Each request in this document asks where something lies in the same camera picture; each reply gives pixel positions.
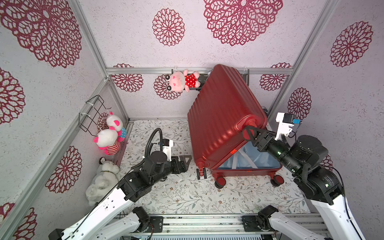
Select white plush blue dotted shirt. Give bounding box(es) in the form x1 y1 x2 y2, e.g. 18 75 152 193
106 112 127 142

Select red hard-shell suitcase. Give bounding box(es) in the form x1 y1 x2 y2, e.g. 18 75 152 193
188 64 284 189

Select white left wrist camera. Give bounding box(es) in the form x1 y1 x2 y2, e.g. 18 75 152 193
162 139 174 162

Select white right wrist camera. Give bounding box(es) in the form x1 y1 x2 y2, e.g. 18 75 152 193
275 113 302 141

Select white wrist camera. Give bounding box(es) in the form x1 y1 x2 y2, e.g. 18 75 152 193
275 113 302 141
162 139 174 162

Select white fluffy dog plush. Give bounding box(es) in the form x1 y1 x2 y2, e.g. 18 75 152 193
86 157 121 207

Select grey metal wall shelf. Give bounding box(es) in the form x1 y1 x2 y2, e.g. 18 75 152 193
191 68 250 91

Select aluminium frame back rail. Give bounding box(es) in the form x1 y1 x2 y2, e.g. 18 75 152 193
106 67 294 75

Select aluminium frame rail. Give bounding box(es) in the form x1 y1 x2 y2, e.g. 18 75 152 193
106 67 294 75
0 77 110 238

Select white plush red striped shirt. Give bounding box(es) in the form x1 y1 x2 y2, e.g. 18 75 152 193
94 129 121 156

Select black wire wall basket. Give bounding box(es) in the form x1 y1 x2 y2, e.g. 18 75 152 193
78 95 111 137

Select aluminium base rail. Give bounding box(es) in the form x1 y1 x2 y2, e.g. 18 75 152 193
125 212 329 236

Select aluminium frame left rail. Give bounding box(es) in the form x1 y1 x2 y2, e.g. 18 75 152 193
0 77 110 238

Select pink pig plush toy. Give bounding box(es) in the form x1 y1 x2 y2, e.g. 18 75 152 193
166 70 201 93

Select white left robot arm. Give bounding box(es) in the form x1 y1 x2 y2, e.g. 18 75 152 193
49 151 191 240

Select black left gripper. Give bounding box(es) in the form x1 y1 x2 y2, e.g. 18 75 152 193
151 154 192 186

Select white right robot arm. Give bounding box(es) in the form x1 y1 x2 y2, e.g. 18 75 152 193
243 126 365 240

